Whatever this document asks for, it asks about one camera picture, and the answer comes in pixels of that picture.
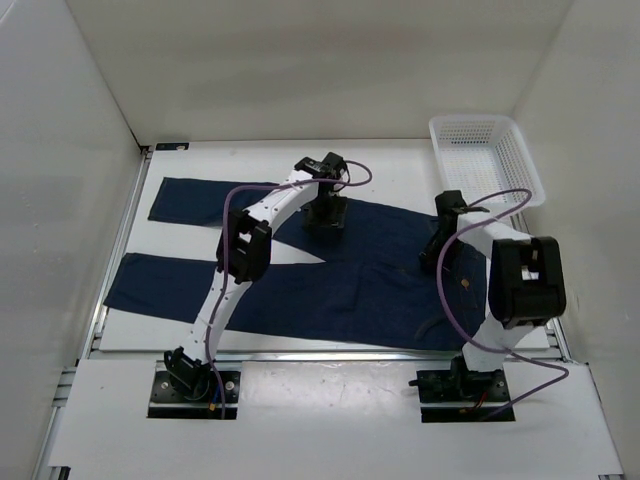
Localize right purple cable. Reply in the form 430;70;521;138
435;188;571;420

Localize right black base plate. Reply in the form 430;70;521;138
408;370;516;424

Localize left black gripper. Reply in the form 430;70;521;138
300;192;347;238

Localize white perforated plastic basket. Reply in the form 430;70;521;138
429;114;546;213

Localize dark blue denim trousers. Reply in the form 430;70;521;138
101;199;487;351

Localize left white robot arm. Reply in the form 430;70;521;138
164;153;349;400

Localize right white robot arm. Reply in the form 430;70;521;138
419;188;566;400

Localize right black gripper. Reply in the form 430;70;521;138
418;229;466;274

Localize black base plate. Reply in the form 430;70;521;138
408;370;516;424
147;370;241;420

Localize aluminium frame rail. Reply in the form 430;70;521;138
34;140;624;479

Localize small dark corner label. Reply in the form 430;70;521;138
155;142;190;151

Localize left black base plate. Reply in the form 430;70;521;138
147;370;241;420

